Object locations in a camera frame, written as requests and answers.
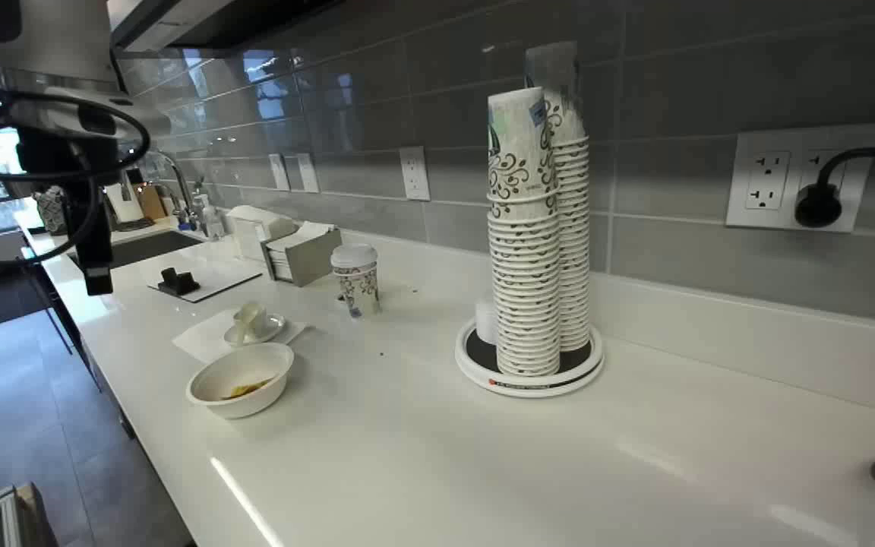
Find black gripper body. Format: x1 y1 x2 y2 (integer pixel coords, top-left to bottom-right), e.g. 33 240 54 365
19 129 119 295

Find white bowl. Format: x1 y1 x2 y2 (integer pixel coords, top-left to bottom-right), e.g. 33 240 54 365
186 342 296 420

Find black power plug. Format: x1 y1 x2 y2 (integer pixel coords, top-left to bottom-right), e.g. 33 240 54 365
794 144 875 228

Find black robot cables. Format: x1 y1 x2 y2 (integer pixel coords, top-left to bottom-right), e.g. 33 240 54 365
0 88 155 271

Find yellow packets in bowl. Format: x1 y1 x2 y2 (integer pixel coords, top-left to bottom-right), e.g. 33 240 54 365
224 379 271 400

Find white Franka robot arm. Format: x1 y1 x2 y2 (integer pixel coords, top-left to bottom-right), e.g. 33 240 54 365
0 0 151 295

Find round white cup tray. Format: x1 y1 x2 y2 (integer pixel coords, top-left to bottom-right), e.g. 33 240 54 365
457 322 606 397

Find white wall power outlet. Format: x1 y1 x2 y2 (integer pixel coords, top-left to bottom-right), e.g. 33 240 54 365
402 144 432 201

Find white outlet near cups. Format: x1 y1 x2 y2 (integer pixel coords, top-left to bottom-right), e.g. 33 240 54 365
726 124 875 229

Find kitchen faucet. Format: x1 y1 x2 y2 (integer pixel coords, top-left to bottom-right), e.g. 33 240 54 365
155 150 200 229

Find white tray with black item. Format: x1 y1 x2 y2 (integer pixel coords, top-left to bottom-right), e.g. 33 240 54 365
144 255 262 302

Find tall patterned cup stack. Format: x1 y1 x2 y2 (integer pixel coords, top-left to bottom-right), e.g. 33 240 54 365
486 88 560 353

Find white teacup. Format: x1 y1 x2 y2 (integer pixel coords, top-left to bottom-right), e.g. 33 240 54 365
229 302 274 342

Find white wall switch plate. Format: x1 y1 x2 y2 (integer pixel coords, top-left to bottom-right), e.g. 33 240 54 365
299 150 318 195

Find single patterned paper cup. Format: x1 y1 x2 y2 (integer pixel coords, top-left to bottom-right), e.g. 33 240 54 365
331 243 379 320

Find metal napkin holder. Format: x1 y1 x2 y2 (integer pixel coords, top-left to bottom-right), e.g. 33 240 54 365
262 220 342 285

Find white napkin mat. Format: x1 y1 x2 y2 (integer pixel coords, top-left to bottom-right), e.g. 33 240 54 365
175 308 311 365

